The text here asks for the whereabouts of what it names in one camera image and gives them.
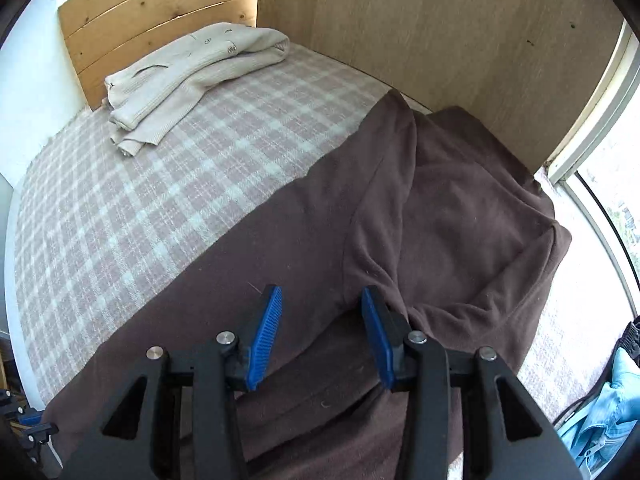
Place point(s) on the pink plaid tablecloth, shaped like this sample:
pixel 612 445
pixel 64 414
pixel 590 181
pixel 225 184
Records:
pixel 175 185

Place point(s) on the light wooden board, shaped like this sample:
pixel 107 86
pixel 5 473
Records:
pixel 425 35

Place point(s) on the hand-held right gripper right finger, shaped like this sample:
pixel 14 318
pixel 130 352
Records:
pixel 375 345

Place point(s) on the dark cloth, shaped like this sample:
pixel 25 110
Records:
pixel 631 340

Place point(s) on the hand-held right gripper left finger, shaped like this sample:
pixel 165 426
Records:
pixel 265 335

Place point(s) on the black and blue stand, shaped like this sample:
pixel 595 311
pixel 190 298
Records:
pixel 30 425

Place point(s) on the brown sweater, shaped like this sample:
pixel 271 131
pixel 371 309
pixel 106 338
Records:
pixel 425 210

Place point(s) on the white window frame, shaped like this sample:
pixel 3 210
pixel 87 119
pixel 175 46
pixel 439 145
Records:
pixel 585 135

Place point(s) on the folded cream cardigan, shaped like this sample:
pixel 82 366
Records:
pixel 200 65

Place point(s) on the knotty pine wooden panel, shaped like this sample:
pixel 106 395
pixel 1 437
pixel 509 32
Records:
pixel 150 0

